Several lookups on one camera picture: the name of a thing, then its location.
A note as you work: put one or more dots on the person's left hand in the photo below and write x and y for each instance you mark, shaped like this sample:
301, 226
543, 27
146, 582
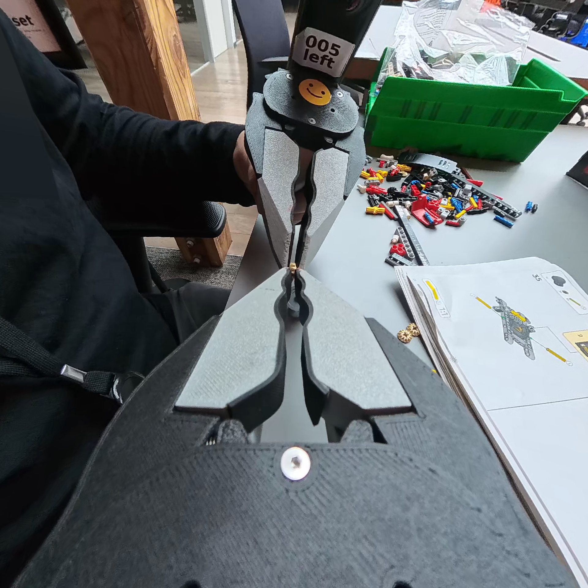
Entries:
305, 183

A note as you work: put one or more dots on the light grey holed lego beam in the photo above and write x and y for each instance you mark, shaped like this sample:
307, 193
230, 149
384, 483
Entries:
408, 248

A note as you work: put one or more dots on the black lego set box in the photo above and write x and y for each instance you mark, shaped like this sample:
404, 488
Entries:
579, 172

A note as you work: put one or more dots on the black office chair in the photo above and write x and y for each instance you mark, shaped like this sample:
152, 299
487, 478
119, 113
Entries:
183, 223

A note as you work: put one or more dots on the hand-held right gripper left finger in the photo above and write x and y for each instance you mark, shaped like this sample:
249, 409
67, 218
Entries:
234, 358

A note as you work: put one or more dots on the green plastic bin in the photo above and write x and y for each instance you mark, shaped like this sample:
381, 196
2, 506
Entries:
459, 124

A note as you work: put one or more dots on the clear plastic parts bags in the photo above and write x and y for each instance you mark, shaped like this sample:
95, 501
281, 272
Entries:
459, 36

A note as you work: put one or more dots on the person's body in black clothing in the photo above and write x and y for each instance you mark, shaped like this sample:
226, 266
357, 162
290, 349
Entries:
69, 298

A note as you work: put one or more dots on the pile of mixed lego pieces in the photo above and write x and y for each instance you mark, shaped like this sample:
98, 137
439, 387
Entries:
427, 193

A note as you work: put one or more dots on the dark fabric chair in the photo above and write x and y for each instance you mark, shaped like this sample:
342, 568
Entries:
262, 32

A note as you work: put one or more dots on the wooden post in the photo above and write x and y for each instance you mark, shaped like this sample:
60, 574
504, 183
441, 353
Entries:
138, 55

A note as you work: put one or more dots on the white instruction booklet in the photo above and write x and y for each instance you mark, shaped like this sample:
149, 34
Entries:
505, 390

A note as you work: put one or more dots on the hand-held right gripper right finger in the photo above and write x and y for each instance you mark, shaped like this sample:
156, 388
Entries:
353, 363

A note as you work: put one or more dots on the red lego connector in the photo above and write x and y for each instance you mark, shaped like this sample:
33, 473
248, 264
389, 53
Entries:
397, 249

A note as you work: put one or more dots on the person's left forearm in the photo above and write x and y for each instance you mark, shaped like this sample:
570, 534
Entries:
160, 156

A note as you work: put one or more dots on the small grey black lego piece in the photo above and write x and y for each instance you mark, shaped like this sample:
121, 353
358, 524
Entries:
397, 261

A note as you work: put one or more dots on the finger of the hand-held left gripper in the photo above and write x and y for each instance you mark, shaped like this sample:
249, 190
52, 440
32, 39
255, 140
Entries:
278, 183
330, 183

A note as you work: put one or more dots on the framed marker sign on easel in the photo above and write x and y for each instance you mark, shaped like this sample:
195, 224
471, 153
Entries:
32, 32

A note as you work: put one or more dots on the long dark grey lego beam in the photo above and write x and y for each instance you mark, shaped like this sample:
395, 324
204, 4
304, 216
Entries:
500, 206

